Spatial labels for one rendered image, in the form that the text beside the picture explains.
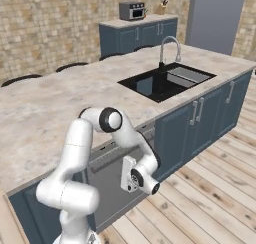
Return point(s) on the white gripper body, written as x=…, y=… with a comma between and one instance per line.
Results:
x=127, y=169

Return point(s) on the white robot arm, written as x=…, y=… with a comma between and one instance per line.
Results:
x=78, y=144

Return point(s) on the grey dishwasher door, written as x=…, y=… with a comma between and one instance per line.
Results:
x=108, y=191

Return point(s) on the blue cupboard door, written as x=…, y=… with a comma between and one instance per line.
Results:
x=236, y=104
x=173, y=144
x=208, y=121

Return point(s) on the black sink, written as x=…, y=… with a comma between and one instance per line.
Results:
x=160, y=84

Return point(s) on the blue cupboard panel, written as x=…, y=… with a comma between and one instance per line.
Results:
x=36, y=218

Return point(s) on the black bar stool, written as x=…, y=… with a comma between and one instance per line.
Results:
x=21, y=79
x=71, y=66
x=143, y=47

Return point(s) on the silver tap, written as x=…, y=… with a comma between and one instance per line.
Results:
x=162, y=51

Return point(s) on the blue cupboard run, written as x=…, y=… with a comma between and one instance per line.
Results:
x=140, y=34

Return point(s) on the grey toaster oven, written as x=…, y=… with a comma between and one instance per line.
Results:
x=132, y=10

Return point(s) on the grey fridge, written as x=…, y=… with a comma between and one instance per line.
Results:
x=215, y=19

